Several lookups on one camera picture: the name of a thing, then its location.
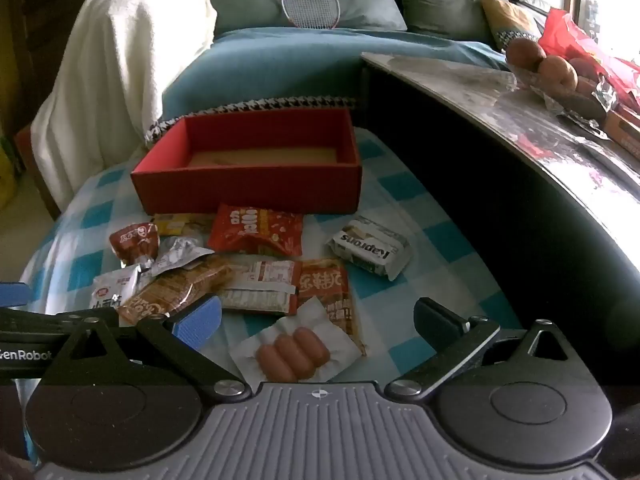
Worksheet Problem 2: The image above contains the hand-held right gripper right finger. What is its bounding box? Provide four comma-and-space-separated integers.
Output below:
385, 297, 571, 401

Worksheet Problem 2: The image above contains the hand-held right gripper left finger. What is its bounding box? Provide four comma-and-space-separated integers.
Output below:
45, 294, 253, 403

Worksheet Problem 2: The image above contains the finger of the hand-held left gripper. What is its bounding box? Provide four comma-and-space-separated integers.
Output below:
0, 281, 31, 308

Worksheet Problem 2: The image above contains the brown bread packet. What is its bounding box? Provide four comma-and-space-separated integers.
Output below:
117, 255, 236, 326

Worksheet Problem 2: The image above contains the white striped snack packet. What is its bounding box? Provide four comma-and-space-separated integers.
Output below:
220, 255, 301, 316

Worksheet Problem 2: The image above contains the silver foil snack packet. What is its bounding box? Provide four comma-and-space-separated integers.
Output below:
137, 235, 216, 277

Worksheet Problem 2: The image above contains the small white snack packet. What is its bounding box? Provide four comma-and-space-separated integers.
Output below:
90, 265, 142, 311

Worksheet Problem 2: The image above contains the white wafer packet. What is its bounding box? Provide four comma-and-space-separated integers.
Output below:
325, 215, 412, 281

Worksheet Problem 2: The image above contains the clear sausage packet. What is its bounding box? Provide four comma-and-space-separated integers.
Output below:
229, 296, 362, 386

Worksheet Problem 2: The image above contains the yellow snack packet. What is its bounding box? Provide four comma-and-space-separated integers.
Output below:
151, 212, 218, 238

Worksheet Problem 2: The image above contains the brown round snack packet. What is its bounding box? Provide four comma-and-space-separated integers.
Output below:
109, 222, 161, 266

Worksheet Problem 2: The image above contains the red candy packet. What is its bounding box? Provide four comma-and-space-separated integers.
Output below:
207, 203, 304, 258

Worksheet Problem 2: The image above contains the red orange snack packet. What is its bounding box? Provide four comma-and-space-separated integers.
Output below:
298, 258, 368, 358

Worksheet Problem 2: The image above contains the red cardboard box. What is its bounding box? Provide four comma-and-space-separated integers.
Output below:
130, 107, 363, 216

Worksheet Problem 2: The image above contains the blue checked cloth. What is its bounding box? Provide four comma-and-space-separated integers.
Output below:
15, 127, 531, 466

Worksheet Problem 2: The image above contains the dark coffee table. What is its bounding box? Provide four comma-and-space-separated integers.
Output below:
360, 51, 640, 396

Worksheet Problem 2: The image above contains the white towel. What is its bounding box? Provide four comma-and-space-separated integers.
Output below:
31, 0, 218, 211

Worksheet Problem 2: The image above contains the teal cushion with houndstooth trim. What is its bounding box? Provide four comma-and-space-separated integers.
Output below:
144, 27, 511, 145

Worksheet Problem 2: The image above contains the orange cardboard box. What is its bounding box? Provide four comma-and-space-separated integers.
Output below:
602, 110, 640, 156

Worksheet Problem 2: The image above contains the orange fruit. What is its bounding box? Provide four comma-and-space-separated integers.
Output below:
537, 55, 578, 92
505, 36, 547, 72

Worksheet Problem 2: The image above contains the crumpled foil wrapper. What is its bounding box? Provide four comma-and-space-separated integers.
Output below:
592, 80, 618, 111

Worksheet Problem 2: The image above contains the yellow patterned pillow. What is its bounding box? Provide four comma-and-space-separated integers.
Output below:
479, 0, 543, 53

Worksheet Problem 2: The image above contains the small green cushion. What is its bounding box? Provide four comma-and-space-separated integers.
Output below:
400, 0, 501, 43

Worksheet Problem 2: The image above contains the red plastic bag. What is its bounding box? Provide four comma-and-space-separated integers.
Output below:
537, 7, 640, 111

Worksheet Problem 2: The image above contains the large green cushion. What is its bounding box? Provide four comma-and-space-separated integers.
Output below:
192, 0, 408, 36

